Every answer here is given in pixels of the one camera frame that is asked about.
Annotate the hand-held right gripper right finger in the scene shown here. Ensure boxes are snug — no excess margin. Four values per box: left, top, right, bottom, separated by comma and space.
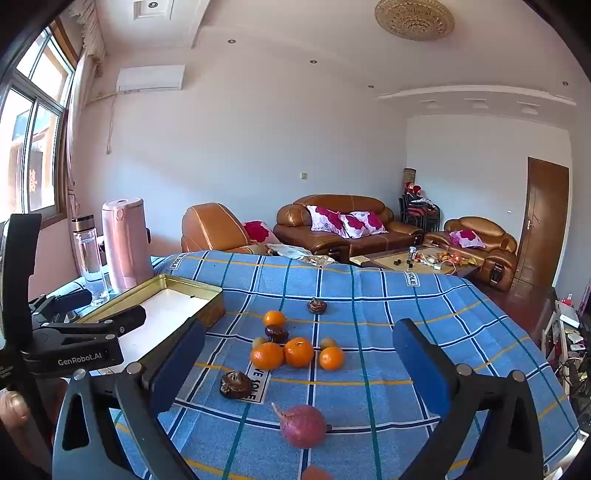
392, 318, 544, 480

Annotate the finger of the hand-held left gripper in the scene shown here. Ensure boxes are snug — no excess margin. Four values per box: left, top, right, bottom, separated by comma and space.
34, 305, 147, 344
28, 290, 93, 319

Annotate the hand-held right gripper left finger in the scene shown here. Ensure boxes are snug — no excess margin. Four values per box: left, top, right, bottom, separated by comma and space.
52, 318, 206, 480

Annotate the gold metal tin tray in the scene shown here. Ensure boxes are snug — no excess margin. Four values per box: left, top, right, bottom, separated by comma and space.
76, 274, 225, 370

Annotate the person's left hand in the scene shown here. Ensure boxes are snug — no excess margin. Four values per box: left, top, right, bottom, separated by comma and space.
0, 390, 33, 432

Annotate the clear glass water bottle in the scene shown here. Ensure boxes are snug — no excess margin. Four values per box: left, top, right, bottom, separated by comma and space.
71, 215, 110, 308

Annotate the pink electric kettle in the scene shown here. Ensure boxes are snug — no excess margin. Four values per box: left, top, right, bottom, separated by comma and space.
102, 198, 154, 294

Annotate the blue plaid tablecloth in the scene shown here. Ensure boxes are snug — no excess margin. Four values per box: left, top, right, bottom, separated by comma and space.
41, 250, 580, 480

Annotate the wooden coffee table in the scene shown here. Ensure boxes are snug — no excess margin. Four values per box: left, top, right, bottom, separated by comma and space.
349, 246, 478, 278

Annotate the white red floral pillow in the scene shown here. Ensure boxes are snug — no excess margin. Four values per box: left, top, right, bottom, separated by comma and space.
307, 205, 350, 238
450, 228, 485, 248
339, 211, 387, 239

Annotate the brown leather carved armchair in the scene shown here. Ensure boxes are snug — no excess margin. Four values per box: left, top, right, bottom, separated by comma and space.
424, 216, 519, 291

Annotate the cluttered white shelf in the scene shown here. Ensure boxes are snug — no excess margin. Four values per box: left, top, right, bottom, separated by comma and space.
540, 286, 591, 398

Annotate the stack of dark chairs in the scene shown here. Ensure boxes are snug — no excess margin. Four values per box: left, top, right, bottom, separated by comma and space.
398, 191, 440, 232

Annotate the white cloth bundle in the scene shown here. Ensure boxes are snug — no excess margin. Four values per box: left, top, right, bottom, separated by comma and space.
268, 244, 315, 258

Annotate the wood framed window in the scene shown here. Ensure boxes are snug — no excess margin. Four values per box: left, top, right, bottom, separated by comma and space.
0, 28, 77, 227

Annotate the air conditioner pipe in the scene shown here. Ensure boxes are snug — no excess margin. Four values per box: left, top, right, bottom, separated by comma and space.
90, 92, 114, 155

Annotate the brown leather sofa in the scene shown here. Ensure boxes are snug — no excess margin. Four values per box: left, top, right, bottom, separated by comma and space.
273, 194, 424, 259

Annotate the pale curtain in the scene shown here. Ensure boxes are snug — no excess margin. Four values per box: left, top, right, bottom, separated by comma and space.
60, 0, 109, 222

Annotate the brown wooden door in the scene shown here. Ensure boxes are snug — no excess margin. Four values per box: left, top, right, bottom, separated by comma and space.
514, 157, 570, 289

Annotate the gold round ceiling lamp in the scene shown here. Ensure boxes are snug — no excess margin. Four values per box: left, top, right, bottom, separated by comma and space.
374, 0, 455, 42

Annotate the white wall air conditioner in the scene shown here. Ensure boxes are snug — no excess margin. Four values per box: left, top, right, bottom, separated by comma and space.
116, 65, 185, 94

